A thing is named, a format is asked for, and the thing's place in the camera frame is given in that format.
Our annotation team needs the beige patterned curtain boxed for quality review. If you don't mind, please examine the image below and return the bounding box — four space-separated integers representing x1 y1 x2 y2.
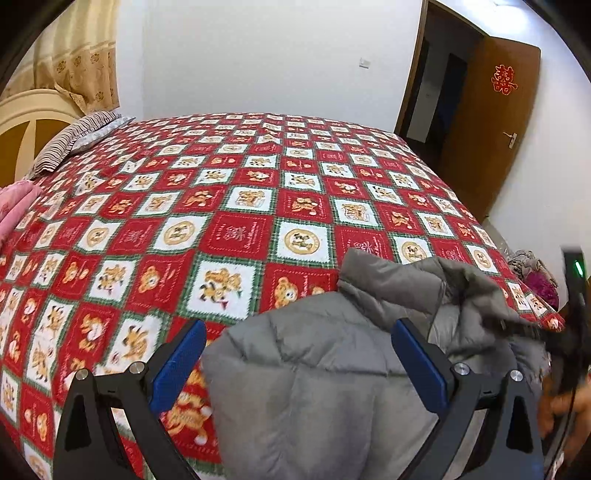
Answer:
0 0 122 116

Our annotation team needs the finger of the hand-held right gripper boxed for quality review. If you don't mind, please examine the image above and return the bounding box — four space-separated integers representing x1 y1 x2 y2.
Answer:
499 320 561 343

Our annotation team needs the red printed bed blanket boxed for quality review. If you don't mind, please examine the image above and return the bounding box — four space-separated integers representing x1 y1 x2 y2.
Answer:
0 112 566 480

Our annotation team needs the person's right hand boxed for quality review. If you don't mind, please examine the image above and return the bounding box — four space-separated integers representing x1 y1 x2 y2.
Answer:
538 367 591 446

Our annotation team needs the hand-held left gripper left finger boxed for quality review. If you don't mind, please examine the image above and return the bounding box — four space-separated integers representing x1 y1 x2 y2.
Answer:
53 318 208 480

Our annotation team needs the grey puffer jacket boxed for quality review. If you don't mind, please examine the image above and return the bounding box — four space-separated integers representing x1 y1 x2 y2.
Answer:
202 248 555 480

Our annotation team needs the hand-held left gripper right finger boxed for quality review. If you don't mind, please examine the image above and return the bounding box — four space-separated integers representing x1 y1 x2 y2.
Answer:
390 318 546 480

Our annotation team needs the red paper door decoration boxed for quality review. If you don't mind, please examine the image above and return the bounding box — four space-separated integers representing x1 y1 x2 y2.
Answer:
491 64 516 96

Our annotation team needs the brown wooden door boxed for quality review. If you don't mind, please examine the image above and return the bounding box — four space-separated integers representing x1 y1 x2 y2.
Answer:
438 34 542 222

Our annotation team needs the cream wooden headboard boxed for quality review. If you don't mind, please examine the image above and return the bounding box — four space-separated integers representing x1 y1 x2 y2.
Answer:
0 88 93 188

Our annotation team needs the striped pillow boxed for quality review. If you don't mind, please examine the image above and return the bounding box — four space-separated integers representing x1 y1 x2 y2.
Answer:
25 111 136 180

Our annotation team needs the brown door frame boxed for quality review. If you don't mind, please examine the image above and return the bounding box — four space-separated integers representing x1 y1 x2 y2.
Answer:
394 0 490 141

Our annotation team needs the pink cloth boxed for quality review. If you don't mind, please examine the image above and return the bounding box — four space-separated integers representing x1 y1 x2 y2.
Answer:
0 180 42 247

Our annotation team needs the pile of clothes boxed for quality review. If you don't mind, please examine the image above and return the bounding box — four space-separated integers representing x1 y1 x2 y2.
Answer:
507 250 560 308

